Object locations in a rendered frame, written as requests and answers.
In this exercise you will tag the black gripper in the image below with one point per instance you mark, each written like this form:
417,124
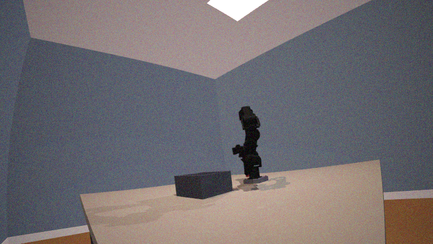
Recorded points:
250,158

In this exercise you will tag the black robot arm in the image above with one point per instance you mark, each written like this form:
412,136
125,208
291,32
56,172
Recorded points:
250,123

